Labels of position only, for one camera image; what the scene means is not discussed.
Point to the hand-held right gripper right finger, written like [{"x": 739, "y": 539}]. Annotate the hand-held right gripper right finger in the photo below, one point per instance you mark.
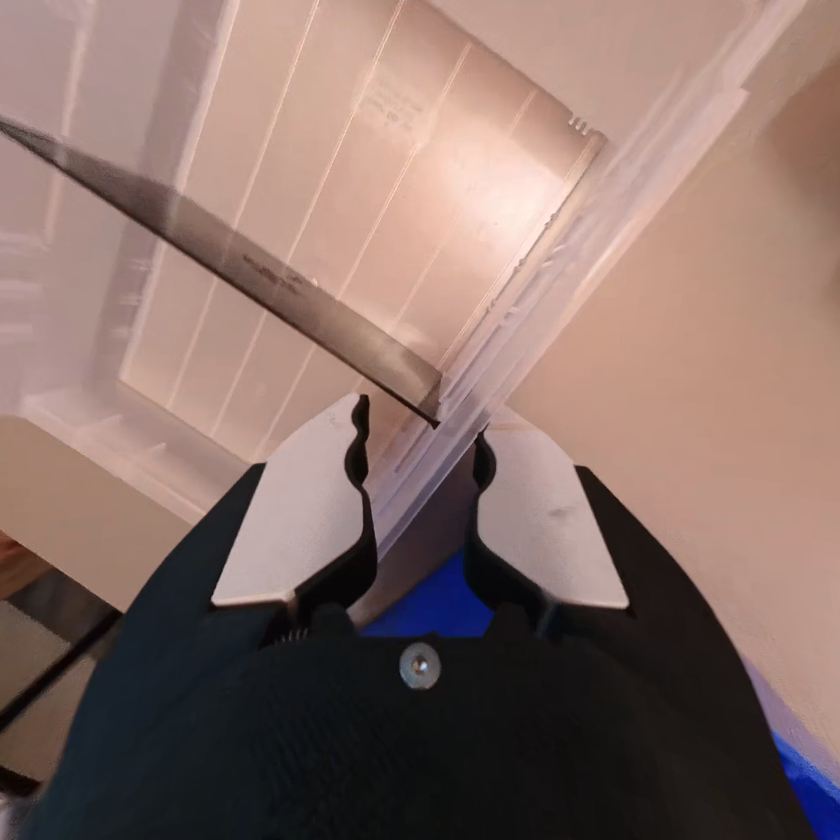
[{"x": 544, "y": 525}]

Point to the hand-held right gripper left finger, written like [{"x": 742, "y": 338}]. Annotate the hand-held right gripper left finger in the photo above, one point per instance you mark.
[{"x": 295, "y": 525}]

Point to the dark grey device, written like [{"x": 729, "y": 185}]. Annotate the dark grey device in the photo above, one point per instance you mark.
[{"x": 262, "y": 269}]

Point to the clear plastic bin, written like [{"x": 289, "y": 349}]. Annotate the clear plastic bin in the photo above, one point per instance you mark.
[{"x": 407, "y": 197}]

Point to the blue mat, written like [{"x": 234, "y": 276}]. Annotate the blue mat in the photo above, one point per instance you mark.
[{"x": 426, "y": 604}]

